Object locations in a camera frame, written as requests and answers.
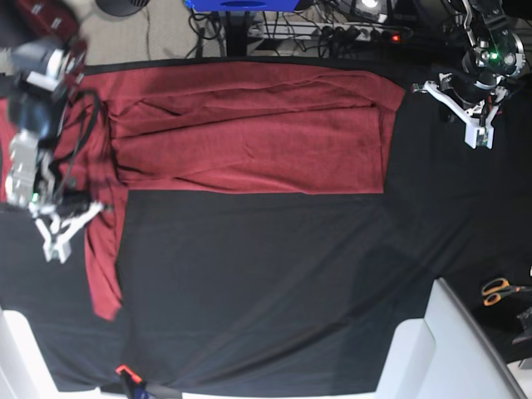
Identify black crumpled object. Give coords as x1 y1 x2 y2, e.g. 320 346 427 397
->
512 308 532 345

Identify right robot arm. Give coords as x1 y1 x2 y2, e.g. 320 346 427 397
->
1 1 105 261

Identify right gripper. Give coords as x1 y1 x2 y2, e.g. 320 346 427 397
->
28 192 112 249

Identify white table frame right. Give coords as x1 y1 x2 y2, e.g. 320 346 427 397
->
375 278 526 399

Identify black round stand base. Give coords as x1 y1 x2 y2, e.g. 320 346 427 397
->
96 0 150 17

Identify blue box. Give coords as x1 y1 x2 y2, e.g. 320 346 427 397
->
184 0 299 12

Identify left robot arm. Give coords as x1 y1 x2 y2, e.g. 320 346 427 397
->
411 1 526 149

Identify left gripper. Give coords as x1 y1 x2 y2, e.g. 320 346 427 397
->
411 72 510 133

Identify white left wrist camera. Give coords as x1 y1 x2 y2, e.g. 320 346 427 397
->
465 125 495 149

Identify yellow-handled scissors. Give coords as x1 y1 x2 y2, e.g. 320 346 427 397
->
480 278 531 307

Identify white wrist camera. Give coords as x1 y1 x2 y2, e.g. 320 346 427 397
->
465 125 495 149
42 242 71 264

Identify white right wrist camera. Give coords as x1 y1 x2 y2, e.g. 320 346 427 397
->
42 242 71 264

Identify red long-sleeve T-shirt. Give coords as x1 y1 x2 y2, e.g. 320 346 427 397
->
0 62 406 322

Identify black table cloth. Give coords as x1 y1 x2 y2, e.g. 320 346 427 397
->
1 62 531 397

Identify blue clamp with orange tip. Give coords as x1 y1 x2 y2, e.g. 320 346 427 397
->
116 365 150 399

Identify white power strip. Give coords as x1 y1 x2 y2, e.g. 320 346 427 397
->
248 20 414 43

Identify white table frame left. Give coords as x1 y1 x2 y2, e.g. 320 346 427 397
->
1 310 101 398

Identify white table frame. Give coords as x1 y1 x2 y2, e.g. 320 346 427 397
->
1 310 101 398
375 278 526 399

